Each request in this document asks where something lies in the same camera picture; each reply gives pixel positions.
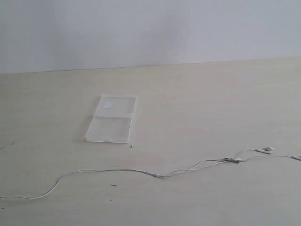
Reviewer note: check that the white wired earphones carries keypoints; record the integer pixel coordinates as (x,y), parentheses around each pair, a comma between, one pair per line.
(243,156)

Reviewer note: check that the clear plastic storage case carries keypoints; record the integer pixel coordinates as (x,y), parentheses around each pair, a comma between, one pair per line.
(112,119)

